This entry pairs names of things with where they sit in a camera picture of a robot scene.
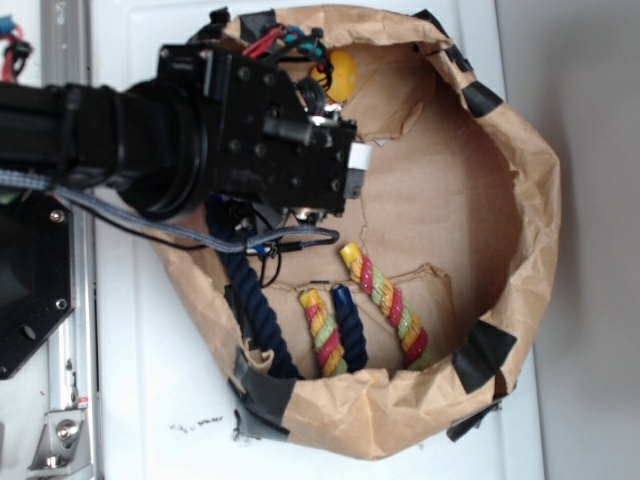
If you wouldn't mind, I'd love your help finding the coloured wire bundle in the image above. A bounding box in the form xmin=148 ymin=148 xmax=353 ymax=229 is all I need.
xmin=242 ymin=24 xmax=335 ymax=89

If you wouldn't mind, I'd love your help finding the silver corner bracket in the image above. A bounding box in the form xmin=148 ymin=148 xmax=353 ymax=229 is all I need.
xmin=27 ymin=409 xmax=91 ymax=479

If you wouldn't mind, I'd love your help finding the yellow rubber duck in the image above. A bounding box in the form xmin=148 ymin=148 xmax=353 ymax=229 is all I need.
xmin=309 ymin=50 xmax=357 ymax=103

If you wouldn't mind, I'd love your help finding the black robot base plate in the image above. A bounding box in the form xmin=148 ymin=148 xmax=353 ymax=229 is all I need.
xmin=1 ymin=193 xmax=74 ymax=380

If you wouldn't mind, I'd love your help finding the dark blue rope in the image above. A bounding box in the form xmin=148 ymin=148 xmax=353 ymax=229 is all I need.
xmin=209 ymin=197 xmax=369 ymax=380

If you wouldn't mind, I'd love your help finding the brown paper bag bin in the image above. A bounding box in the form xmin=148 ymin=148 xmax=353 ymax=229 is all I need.
xmin=157 ymin=5 xmax=561 ymax=460

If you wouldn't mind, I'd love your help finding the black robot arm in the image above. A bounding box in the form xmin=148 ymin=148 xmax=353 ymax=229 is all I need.
xmin=1 ymin=45 xmax=372 ymax=221

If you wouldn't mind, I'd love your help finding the grey braided cable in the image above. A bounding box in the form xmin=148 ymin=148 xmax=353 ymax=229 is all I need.
xmin=0 ymin=167 xmax=340 ymax=254

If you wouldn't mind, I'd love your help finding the aluminium frame rail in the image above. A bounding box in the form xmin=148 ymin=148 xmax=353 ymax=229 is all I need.
xmin=40 ymin=1 xmax=103 ymax=479

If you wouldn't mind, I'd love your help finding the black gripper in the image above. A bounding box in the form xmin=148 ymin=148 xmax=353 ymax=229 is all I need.
xmin=157 ymin=45 xmax=373 ymax=216

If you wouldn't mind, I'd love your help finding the multicolour twisted rope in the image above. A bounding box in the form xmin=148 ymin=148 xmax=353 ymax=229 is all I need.
xmin=298 ymin=242 xmax=435 ymax=379

